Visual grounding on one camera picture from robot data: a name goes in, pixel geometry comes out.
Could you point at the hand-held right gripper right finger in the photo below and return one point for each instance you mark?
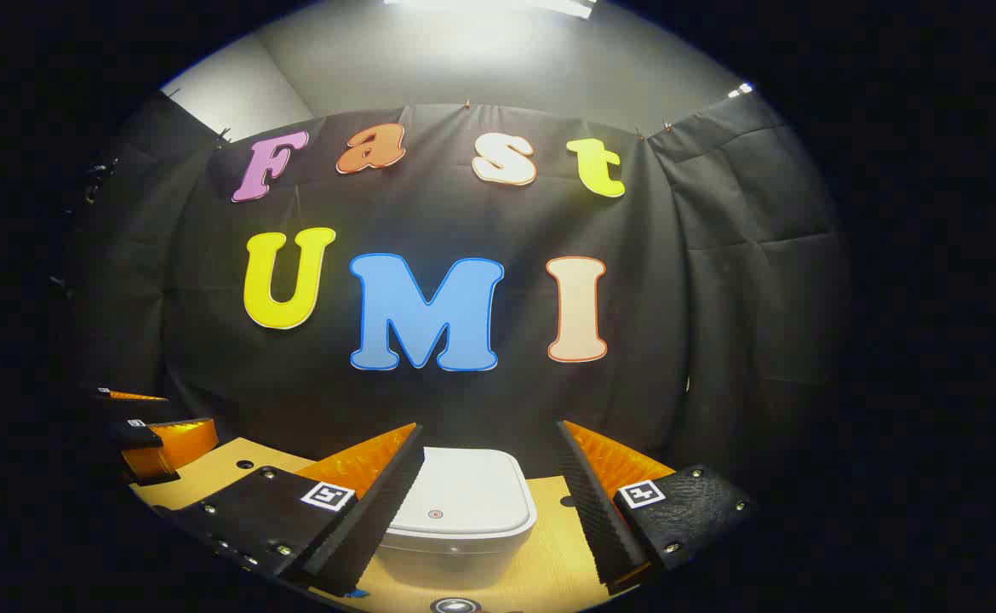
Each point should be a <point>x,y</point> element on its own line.
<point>596,511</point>

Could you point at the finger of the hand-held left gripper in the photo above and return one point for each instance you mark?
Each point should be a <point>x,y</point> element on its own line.
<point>132,402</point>
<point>170,447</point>

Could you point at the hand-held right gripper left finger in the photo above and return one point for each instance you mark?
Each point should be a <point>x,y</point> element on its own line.
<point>379,511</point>

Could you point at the blue paper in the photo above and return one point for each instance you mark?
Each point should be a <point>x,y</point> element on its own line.
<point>358,592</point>

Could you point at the white desktop garbage bin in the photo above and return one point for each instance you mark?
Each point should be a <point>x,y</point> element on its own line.
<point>464,502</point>

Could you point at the wooden desktop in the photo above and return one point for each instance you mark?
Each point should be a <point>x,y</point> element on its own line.
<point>558,553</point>

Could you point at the small ceiling light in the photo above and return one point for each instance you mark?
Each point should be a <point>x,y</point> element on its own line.
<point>741,88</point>

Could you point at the long ceiling light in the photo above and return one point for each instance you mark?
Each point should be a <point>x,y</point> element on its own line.
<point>498,5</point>

